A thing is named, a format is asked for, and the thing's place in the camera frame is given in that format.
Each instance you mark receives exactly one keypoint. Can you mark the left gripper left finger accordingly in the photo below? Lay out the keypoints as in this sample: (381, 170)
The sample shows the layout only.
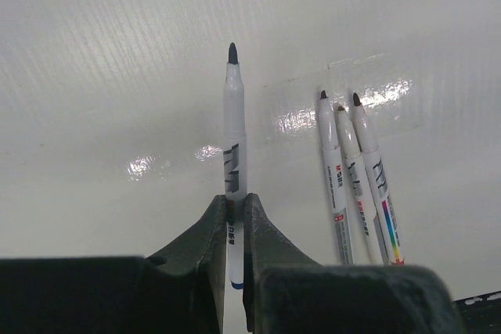
(178, 289)

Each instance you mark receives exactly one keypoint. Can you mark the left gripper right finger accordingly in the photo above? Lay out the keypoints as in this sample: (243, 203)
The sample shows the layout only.
(285, 291)

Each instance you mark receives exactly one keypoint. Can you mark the blue marker pen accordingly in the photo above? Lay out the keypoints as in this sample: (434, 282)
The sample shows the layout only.
(234, 165)

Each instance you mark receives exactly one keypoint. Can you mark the purple marker pen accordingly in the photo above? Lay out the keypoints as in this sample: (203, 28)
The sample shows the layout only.
(332, 161)

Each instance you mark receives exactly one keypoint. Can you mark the yellow marker pen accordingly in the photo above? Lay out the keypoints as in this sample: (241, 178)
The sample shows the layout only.
(360, 186)

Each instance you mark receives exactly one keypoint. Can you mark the red marker pen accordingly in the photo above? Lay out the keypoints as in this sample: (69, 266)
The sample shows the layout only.
(378, 182)

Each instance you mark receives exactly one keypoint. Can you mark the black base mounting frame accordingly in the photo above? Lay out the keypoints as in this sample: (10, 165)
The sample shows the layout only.
(481, 314)

